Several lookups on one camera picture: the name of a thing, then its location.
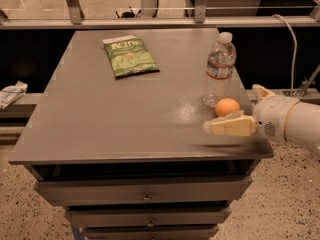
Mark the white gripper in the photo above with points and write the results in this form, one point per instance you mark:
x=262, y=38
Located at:
x=270, y=117

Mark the orange fruit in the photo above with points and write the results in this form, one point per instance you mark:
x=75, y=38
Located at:
x=226, y=106

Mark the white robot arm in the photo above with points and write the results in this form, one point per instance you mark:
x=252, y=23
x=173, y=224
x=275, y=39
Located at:
x=303, y=127

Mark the clear plastic water bottle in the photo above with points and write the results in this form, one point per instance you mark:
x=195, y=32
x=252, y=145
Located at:
x=220, y=66

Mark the top grey drawer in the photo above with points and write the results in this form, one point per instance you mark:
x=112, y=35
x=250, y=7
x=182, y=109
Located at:
x=143, y=191

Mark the grey drawer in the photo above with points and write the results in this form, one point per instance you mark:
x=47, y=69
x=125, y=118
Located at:
x=148, y=217
x=143, y=191
x=176, y=232

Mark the grey drawer cabinet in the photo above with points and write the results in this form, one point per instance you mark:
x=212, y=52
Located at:
x=88, y=125

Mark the green chip bag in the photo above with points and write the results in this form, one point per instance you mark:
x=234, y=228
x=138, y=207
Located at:
x=129, y=55

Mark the middle grey drawer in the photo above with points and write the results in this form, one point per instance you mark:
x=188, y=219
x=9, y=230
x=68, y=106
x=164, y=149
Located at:
x=148, y=217

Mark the bottom grey drawer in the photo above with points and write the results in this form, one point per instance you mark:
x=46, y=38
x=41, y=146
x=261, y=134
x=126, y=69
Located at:
x=176, y=232

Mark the white packet on ledge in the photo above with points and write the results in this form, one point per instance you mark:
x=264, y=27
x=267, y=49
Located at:
x=12, y=93

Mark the metal railing frame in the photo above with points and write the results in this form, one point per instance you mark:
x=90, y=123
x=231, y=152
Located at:
x=121, y=14

